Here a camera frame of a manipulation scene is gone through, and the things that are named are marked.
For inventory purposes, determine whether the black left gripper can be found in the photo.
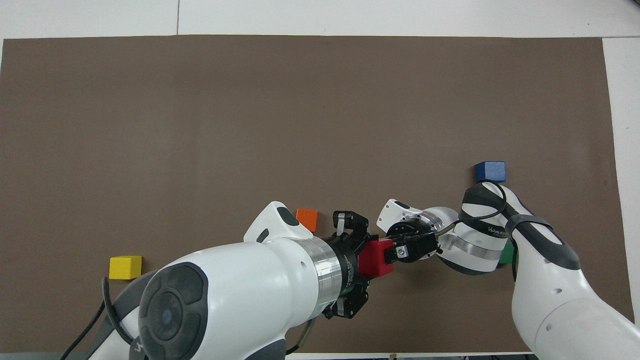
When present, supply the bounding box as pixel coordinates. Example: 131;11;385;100
322;210;375;321

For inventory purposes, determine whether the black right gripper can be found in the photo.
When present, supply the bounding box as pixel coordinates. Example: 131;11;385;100
383;222;443;265

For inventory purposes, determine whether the red wooden block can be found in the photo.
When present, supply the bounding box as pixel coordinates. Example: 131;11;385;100
358;238;395;278

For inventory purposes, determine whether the orange wooden block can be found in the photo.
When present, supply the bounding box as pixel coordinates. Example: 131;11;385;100
295;208;319;233

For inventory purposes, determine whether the green wooden block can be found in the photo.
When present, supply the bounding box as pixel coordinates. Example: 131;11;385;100
498;242;519;265

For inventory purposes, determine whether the blue wooden block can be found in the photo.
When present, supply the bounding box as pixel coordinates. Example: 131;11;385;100
475;160;507;183

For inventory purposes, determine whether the yellow wooden block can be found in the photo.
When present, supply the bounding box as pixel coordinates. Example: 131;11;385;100
108;255;143;281

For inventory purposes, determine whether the brown table mat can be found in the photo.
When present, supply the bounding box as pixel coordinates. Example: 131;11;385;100
0;34;638;355

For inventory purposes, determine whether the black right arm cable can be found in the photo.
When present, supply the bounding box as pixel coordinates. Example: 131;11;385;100
431;180;509;237

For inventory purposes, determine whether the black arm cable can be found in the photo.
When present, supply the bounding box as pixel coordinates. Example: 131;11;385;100
431;180;509;237
59;276;138;360

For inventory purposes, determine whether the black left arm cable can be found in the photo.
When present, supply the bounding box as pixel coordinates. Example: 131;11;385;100
59;276;138;360

